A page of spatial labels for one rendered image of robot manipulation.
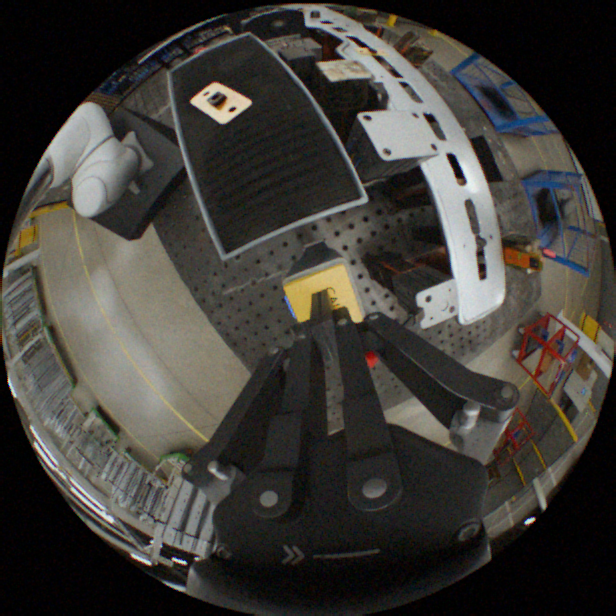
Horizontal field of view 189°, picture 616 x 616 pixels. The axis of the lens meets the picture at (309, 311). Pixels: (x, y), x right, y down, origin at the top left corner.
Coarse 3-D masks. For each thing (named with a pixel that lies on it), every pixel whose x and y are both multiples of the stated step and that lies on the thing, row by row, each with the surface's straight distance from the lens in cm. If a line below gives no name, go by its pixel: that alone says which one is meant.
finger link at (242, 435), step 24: (264, 360) 13; (264, 384) 11; (240, 408) 10; (264, 408) 11; (216, 432) 10; (240, 432) 10; (264, 432) 11; (216, 456) 9; (240, 456) 10; (192, 480) 9
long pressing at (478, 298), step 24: (312, 24) 80; (336, 24) 81; (360, 24) 87; (336, 48) 61; (384, 48) 68; (384, 72) 55; (408, 72) 60; (408, 96) 51; (432, 96) 56; (456, 120) 56; (456, 144) 50; (432, 168) 43; (480, 168) 53; (432, 192) 41; (456, 192) 45; (480, 192) 50; (456, 216) 44; (480, 216) 49; (456, 240) 44; (456, 264) 44; (480, 288) 50; (504, 288) 58; (480, 312) 53
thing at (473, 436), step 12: (468, 408) 7; (456, 420) 7; (468, 420) 7; (480, 420) 8; (456, 432) 7; (468, 432) 7; (480, 432) 7; (492, 432) 7; (456, 444) 8; (468, 444) 7; (480, 444) 7; (492, 444) 7; (480, 456) 7
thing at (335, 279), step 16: (320, 272) 20; (336, 272) 19; (288, 288) 20; (304, 288) 20; (320, 288) 20; (336, 288) 20; (352, 288) 20; (304, 304) 20; (336, 304) 20; (352, 304) 20; (304, 320) 21
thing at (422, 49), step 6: (420, 42) 77; (408, 48) 72; (414, 48) 72; (420, 48) 73; (426, 48) 75; (402, 54) 75; (408, 54) 74; (414, 54) 75; (420, 54) 76; (426, 54) 77; (408, 60) 77; (414, 60) 78; (420, 60) 79; (390, 66) 83; (414, 66) 81; (420, 66) 81
